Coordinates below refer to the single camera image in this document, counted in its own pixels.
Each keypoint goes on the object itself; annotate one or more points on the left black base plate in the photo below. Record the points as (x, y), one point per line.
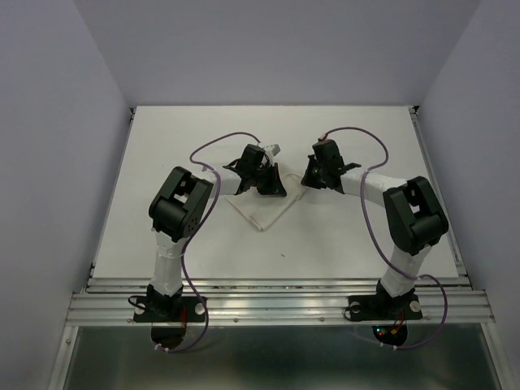
(180, 310)

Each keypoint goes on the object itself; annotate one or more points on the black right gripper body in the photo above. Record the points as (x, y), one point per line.
(323, 169)

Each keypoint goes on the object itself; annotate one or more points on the aluminium rail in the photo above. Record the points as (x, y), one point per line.
(460, 265)
(270, 302)

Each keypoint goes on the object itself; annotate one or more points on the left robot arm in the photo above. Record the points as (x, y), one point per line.
(182, 205)

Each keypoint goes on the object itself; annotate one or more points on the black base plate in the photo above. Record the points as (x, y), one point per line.
(364, 308)
(180, 310)

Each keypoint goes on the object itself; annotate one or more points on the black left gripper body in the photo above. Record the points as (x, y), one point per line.
(254, 175)

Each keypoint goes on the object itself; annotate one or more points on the aluminium front rail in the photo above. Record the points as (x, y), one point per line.
(270, 302)

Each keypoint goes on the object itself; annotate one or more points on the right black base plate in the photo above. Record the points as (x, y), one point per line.
(364, 308)

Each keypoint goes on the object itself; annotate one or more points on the aluminium right side rail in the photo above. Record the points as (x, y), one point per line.
(460, 265)

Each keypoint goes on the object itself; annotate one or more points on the white cloth napkin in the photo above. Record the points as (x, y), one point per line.
(263, 211)

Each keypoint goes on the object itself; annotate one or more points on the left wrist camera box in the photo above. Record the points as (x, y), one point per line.
(270, 150)

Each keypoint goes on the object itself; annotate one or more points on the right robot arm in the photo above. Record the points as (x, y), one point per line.
(416, 222)

